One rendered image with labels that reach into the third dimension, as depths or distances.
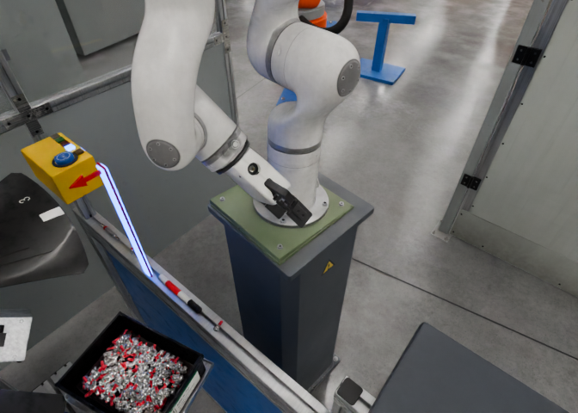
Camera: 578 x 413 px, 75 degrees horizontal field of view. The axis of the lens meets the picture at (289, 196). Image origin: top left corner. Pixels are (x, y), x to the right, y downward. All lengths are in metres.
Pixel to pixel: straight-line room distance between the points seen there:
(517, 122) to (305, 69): 1.30
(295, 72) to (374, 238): 1.58
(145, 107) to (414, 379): 0.42
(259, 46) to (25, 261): 0.52
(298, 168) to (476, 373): 0.53
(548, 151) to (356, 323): 1.09
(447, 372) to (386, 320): 1.47
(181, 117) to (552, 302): 2.02
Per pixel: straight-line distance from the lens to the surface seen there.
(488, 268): 2.23
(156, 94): 0.50
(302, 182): 0.83
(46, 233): 0.71
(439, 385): 0.41
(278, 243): 0.84
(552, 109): 1.79
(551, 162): 1.89
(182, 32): 0.52
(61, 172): 0.98
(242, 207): 0.93
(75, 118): 1.52
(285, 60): 0.69
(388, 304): 1.92
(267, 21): 0.72
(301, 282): 0.92
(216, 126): 0.59
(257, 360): 0.82
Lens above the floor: 1.61
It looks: 43 degrees down
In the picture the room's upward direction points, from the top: straight up
